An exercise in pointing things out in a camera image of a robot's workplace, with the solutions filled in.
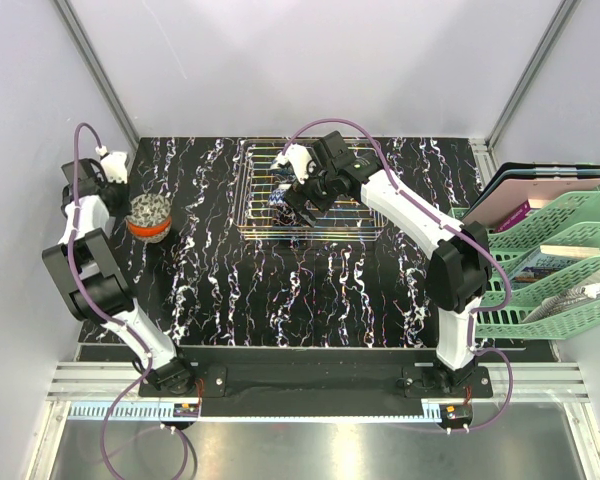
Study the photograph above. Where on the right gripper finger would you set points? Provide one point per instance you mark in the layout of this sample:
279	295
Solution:
295	200
311	215

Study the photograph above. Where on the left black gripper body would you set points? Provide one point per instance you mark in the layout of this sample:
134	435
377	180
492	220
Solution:
119	194

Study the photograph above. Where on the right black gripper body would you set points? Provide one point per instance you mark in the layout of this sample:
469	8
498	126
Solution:
319	186

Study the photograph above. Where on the blue white floral bowl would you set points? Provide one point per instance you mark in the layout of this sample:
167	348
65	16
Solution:
276	198

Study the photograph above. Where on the wire dish rack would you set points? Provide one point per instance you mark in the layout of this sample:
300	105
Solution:
346	220

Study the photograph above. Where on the orange patterned bowl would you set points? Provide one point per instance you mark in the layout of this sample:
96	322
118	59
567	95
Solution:
150	217

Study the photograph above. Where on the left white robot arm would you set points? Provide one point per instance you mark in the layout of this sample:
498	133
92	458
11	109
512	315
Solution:
90	280

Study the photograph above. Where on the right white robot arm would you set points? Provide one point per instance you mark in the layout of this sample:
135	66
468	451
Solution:
458	269

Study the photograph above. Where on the pink folder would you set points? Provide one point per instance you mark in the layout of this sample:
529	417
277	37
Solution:
494	208

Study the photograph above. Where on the purple book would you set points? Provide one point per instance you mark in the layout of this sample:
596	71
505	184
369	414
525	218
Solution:
524	210

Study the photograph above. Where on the blue booklet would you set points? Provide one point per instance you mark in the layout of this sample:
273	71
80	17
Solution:
537	266

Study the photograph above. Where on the green file organizer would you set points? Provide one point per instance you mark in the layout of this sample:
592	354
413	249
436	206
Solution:
572	219

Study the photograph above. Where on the spiral notebook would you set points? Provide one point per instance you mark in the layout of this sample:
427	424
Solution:
582	294

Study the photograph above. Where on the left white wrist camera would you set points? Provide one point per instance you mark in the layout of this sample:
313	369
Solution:
113	164

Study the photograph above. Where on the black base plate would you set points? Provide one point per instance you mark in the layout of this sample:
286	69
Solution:
225	371

